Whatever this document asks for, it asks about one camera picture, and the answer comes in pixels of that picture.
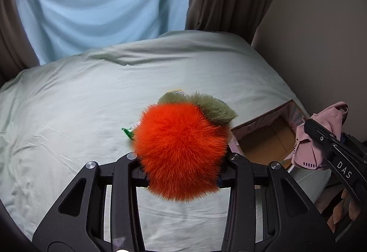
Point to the green wipes packet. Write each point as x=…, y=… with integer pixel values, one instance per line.
x=129, y=132

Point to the pale green bed sheet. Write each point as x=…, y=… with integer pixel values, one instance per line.
x=57, y=117

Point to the person's right hand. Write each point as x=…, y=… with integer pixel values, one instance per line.
x=346, y=206

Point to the round silver yellow scrubber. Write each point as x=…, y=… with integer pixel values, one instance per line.
x=179, y=91

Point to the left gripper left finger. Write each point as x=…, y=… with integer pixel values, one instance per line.
x=97, y=211

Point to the pink cardboard box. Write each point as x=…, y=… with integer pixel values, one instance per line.
x=269, y=137

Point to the brown left curtain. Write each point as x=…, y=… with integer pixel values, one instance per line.
x=16, y=52

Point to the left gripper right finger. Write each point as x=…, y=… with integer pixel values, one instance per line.
x=268, y=210

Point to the pink fabric shoe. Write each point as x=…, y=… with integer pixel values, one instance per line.
x=307, y=152

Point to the orange fluffy plush fruit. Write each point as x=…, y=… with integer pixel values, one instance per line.
x=181, y=142

